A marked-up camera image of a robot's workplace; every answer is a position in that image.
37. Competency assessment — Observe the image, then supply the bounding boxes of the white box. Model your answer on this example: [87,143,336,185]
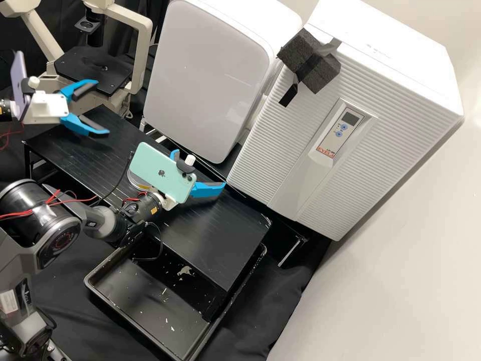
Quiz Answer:
[142,0,304,165]

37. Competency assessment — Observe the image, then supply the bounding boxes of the white incubator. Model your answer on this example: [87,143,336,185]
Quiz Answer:
[300,0,465,117]

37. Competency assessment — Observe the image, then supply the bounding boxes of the petri dish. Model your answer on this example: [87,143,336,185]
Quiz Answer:
[126,169,152,192]

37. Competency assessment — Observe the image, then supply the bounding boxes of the black tray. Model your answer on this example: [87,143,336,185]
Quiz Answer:
[83,242,269,361]

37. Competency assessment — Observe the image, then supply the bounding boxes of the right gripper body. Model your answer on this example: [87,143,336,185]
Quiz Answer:
[154,190,178,211]

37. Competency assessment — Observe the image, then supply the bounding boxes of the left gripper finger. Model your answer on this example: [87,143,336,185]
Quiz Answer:
[59,78,100,103]
[59,113,111,137]

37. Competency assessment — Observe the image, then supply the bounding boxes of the right wrist camera phone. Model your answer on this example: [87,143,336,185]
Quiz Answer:
[129,141,199,206]

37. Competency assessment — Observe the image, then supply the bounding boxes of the cream microscope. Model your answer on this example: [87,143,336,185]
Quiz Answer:
[0,0,154,116]

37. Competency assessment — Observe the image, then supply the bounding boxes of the incubator door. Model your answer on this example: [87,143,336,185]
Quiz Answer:
[226,27,465,242]

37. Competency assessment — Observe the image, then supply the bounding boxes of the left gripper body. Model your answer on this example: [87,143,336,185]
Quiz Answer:
[21,90,71,125]

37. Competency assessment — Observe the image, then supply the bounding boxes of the wrist camera phone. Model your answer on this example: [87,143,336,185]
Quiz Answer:
[9,50,41,118]
[129,141,199,206]

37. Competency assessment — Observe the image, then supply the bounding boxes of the black platform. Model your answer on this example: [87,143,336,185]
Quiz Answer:
[139,120,332,270]
[22,108,272,293]

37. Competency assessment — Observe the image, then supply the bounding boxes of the black cable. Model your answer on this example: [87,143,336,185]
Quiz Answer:
[131,222,163,264]
[98,150,133,202]

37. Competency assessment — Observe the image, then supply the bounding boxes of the left wrist camera phone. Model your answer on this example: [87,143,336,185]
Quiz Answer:
[9,50,41,118]

